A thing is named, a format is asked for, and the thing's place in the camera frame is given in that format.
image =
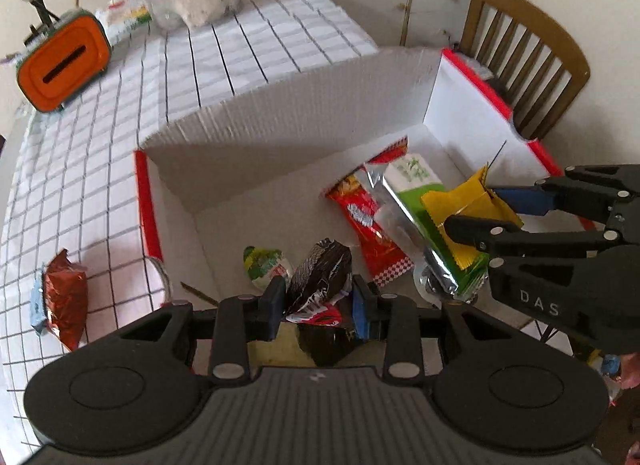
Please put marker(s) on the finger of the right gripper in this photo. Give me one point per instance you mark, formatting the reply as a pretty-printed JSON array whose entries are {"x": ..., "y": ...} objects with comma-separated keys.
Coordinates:
[
  {"x": 583, "y": 199},
  {"x": 493, "y": 236}
]

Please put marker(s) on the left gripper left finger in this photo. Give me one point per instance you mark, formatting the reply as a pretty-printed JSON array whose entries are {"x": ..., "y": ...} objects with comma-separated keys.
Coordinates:
[{"x": 240, "y": 320}]

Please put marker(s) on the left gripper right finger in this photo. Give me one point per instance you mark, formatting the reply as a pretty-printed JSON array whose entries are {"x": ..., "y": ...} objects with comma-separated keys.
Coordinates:
[{"x": 394, "y": 320}]

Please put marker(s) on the yellow snack packet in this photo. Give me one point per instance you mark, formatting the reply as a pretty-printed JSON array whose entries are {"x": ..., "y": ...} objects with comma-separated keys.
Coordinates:
[{"x": 471, "y": 199}]

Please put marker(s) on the clear packet dark cookie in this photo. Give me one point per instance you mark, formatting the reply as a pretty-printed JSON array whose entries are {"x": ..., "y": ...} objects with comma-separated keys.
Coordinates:
[{"x": 433, "y": 281}]

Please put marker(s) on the green white small packet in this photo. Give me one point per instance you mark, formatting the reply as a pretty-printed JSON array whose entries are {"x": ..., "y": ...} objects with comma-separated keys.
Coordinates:
[{"x": 262, "y": 264}]

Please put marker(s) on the black red snack packet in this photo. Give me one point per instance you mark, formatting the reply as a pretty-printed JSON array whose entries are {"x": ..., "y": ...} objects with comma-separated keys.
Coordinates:
[{"x": 319, "y": 302}]

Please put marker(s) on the green snack bar packet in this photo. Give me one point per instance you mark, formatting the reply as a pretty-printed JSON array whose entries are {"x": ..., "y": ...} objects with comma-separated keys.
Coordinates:
[{"x": 401, "y": 183}]

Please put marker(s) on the red chips packet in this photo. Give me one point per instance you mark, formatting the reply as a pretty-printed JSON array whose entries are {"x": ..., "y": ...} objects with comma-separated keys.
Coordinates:
[{"x": 354, "y": 195}]

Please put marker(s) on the wooden chair right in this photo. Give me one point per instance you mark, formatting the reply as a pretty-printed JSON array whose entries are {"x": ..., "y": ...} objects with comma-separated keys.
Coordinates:
[{"x": 538, "y": 66}]

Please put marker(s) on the red white cardboard box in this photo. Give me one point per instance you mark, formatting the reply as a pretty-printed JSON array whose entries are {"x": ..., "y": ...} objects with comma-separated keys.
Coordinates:
[{"x": 252, "y": 169}]

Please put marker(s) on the brown foil snack bag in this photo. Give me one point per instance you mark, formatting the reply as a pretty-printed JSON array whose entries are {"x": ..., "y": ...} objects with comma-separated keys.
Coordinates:
[{"x": 66, "y": 298}]

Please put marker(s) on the light blue snack packet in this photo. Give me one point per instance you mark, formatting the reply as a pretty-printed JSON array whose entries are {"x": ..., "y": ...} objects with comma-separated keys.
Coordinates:
[{"x": 37, "y": 305}]

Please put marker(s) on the white grid tablecloth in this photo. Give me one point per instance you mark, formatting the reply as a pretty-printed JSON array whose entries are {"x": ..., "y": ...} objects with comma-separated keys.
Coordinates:
[{"x": 73, "y": 187}]

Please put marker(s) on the white cabinet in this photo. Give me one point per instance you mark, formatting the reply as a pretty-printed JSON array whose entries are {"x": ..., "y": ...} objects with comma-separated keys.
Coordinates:
[{"x": 400, "y": 4}]

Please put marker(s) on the orange teal tissue box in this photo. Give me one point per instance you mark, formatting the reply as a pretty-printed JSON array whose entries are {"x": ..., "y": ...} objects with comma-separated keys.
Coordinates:
[{"x": 65, "y": 58}]

